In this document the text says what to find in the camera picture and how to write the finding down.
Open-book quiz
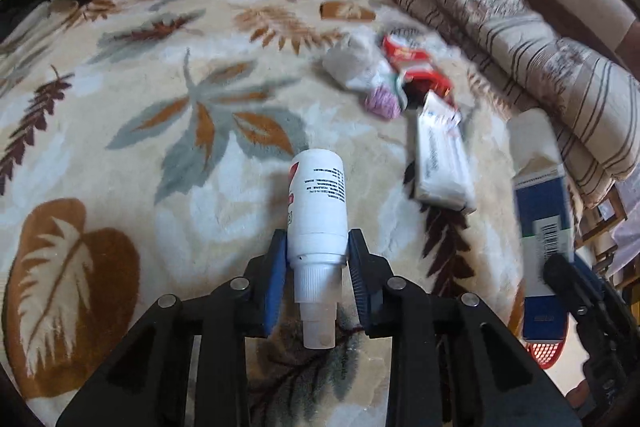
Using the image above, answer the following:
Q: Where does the leaf printed blanket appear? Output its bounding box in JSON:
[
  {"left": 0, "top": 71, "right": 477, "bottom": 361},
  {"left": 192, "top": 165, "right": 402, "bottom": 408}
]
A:
[{"left": 0, "top": 0, "right": 532, "bottom": 427}]

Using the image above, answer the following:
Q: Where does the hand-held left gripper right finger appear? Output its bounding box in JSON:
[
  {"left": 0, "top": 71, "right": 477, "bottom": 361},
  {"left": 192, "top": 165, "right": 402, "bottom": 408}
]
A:
[{"left": 347, "top": 228, "right": 581, "bottom": 427}]

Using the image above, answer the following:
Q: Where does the striped folded quilt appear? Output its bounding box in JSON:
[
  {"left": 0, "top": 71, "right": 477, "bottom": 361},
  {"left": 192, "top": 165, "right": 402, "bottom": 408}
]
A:
[{"left": 397, "top": 0, "right": 640, "bottom": 208}]

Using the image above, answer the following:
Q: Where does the white tissue packet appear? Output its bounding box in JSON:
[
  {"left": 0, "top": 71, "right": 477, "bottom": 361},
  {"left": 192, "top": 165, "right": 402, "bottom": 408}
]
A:
[{"left": 414, "top": 89, "right": 479, "bottom": 214}]

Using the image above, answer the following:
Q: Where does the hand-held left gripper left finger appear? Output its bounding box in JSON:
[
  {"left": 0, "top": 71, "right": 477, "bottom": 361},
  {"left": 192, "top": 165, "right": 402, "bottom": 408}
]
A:
[{"left": 57, "top": 229, "right": 289, "bottom": 427}]

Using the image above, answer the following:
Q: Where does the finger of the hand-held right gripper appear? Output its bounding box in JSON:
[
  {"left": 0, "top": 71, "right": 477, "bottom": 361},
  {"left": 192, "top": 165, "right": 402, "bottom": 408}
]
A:
[{"left": 542, "top": 254, "right": 608, "bottom": 358}]

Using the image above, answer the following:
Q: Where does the white plastic bag red label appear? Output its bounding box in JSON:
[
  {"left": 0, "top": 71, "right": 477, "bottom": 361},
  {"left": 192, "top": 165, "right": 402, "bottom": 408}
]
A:
[{"left": 382, "top": 32, "right": 437, "bottom": 74}]

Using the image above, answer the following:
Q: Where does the white spray bottle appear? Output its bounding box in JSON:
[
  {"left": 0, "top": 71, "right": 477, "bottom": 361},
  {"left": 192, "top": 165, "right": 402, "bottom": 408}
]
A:
[{"left": 286, "top": 148, "right": 349, "bottom": 351}]

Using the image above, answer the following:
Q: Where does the purple crumpled cloth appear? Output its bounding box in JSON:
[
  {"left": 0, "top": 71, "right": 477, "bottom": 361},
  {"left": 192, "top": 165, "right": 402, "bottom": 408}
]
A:
[{"left": 364, "top": 86, "right": 402, "bottom": 122}]

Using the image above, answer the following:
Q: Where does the red mesh basket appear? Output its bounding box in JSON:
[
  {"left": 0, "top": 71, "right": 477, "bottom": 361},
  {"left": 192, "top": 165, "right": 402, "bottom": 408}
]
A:
[{"left": 522, "top": 341, "right": 567, "bottom": 369}]

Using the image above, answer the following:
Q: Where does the white and blue carton box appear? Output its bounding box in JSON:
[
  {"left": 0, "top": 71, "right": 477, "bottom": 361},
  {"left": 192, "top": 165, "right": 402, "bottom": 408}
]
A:
[{"left": 507, "top": 109, "right": 577, "bottom": 343}]

